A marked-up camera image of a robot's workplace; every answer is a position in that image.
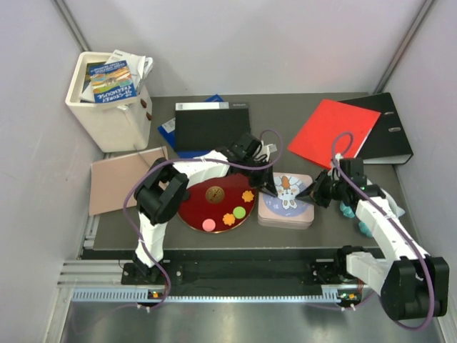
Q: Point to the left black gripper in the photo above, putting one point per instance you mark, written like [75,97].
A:
[268,187]

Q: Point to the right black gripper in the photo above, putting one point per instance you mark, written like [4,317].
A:
[315,190]

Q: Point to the silver tin lid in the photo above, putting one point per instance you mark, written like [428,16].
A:
[288,186]

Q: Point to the cookie tin with paper cups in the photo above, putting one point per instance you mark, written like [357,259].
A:
[301,221]

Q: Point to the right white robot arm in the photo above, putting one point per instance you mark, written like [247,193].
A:
[410,283]

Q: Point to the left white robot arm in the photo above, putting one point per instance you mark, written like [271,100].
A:
[160,192]

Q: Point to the orange flower cookie right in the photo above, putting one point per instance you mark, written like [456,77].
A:
[248,196]

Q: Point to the orange flower cookie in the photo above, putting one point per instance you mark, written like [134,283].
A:
[248,196]
[229,219]

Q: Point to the green sandwich cookie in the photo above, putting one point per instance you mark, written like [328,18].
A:
[239,212]

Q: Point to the teal macaron upper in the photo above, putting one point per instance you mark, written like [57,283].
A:
[396,209]

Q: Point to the red round lacquer tray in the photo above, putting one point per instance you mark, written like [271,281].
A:
[213,198]

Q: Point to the orange flower cookie lower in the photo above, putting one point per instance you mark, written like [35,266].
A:
[229,219]

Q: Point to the red folder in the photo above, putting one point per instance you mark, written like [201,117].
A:
[333,122]

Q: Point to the pink sandwich cookie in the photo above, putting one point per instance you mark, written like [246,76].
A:
[208,225]

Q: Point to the black folder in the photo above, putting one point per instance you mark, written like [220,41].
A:
[204,126]

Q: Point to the blue folder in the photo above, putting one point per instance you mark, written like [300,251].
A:
[167,130]

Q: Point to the white storage bin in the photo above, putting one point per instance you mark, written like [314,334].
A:
[113,128]

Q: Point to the pink notebook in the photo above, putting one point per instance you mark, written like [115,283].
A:
[112,179]

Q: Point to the white paper stack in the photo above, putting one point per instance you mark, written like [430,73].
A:
[140,67]

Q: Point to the blue illustrated booklet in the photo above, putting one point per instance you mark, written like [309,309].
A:
[112,82]

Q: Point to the black ring binder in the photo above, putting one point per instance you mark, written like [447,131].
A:
[387,142]

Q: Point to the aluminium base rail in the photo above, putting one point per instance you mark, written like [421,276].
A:
[100,281]

